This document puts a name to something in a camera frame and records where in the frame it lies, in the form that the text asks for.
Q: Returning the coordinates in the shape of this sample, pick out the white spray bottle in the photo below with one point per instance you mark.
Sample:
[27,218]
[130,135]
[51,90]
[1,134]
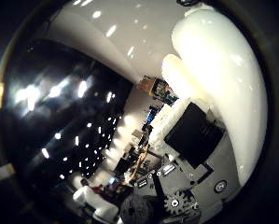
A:
[223,77]

